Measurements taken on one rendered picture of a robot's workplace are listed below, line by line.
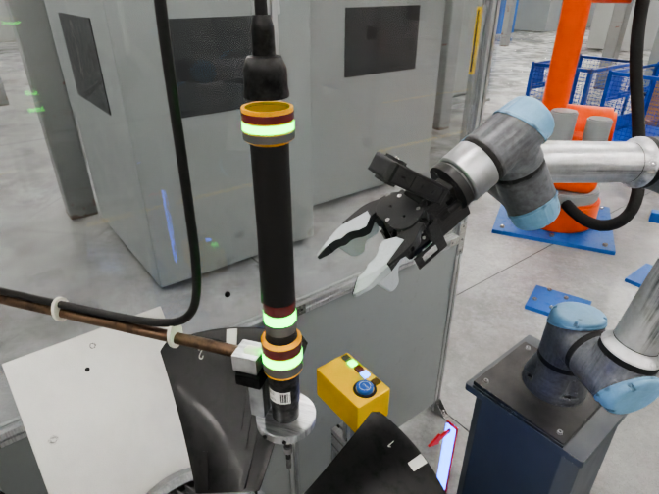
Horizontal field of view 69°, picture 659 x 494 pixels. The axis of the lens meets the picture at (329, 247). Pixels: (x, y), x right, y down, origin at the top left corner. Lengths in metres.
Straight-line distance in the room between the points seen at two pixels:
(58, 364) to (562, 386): 1.06
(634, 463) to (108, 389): 2.33
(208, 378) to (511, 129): 0.56
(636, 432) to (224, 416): 2.39
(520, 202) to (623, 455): 2.11
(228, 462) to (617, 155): 0.82
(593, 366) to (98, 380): 0.95
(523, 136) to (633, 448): 2.25
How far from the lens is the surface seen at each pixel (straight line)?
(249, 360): 0.54
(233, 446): 0.75
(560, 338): 1.21
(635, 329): 1.10
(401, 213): 0.63
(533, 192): 0.74
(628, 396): 1.14
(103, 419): 0.95
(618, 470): 2.68
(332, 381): 1.18
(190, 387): 0.78
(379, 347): 1.96
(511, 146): 0.69
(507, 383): 1.32
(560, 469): 1.32
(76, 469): 0.95
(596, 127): 4.26
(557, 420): 1.28
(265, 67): 0.39
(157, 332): 0.60
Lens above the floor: 1.90
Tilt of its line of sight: 29 degrees down
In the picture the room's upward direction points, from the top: straight up
